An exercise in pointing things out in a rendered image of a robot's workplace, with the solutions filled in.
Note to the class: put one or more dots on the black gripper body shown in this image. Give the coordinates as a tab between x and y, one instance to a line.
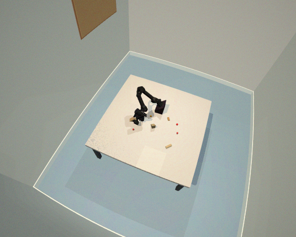
136	121

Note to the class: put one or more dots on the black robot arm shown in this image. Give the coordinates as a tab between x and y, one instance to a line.
143	109

